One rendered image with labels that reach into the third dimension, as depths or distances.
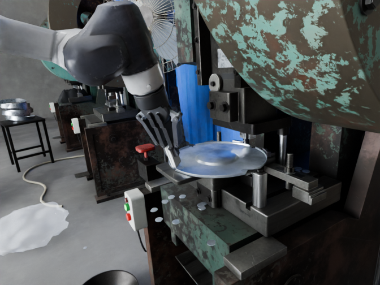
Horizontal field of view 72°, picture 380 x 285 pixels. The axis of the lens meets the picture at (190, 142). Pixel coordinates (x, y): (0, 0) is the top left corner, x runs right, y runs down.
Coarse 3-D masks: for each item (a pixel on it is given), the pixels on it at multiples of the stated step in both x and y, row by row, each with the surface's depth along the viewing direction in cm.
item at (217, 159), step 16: (208, 144) 92; (224, 144) 91; (240, 144) 89; (192, 160) 78; (208, 160) 75; (224, 160) 75; (240, 160) 75; (256, 160) 75; (208, 176) 65; (224, 176) 65
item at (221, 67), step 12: (216, 48) 75; (216, 60) 76; (216, 72) 78; (228, 72) 73; (216, 84) 77; (228, 84) 74; (216, 96) 75; (228, 96) 70; (240, 96) 71; (252, 96) 71; (216, 108) 76; (228, 108) 71; (240, 108) 72; (252, 108) 72; (264, 108) 74; (276, 108) 76; (228, 120) 72; (240, 120) 73; (252, 120) 73
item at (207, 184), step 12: (156, 168) 76; (168, 168) 74; (180, 180) 66; (192, 180) 67; (204, 180) 78; (216, 180) 74; (228, 180) 77; (204, 192) 79; (216, 192) 75; (216, 204) 76
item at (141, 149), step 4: (144, 144) 104; (148, 144) 104; (152, 144) 103; (136, 148) 101; (140, 148) 100; (144, 148) 99; (148, 148) 100; (152, 148) 101; (140, 152) 99; (144, 152) 99; (148, 156) 103
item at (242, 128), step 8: (216, 120) 84; (264, 120) 74; (272, 120) 73; (280, 120) 75; (288, 120) 77; (232, 128) 78; (240, 128) 75; (248, 128) 72; (256, 128) 71; (264, 128) 72; (272, 128) 74; (280, 128) 76; (288, 128) 78
